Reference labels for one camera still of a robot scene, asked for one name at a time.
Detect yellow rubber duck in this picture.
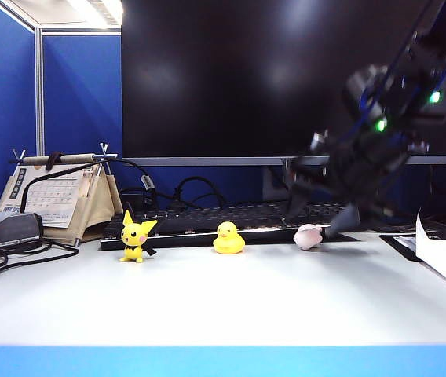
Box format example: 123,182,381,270
212,221,247,255

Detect yellow Pichu figure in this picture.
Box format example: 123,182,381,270
119,209,159,264

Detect black docking adapter box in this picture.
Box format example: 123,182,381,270
0,212,45,251

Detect beige tent desk calendar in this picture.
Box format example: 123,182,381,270
0,143,125,247

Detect thick black cable with ferrite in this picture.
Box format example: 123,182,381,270
19,157,158,215

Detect grey monitor stand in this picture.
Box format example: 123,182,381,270
261,165,293,202

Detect small black box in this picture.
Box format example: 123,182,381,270
120,189,156,210

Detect pink white rabbit doll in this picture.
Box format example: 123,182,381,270
293,223,324,251

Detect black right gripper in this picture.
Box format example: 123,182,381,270
282,120,431,240

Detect silver partition post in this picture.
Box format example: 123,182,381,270
33,26,46,157

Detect white paper sheets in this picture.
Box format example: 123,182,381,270
414,207,446,295

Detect black looped cables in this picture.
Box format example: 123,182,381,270
171,176,229,211

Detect black mechanical keyboard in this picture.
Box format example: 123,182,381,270
100,199,360,251

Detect thin black cable with USB plug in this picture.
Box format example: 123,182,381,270
0,239,80,287

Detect large black computer monitor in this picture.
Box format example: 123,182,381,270
121,0,446,167

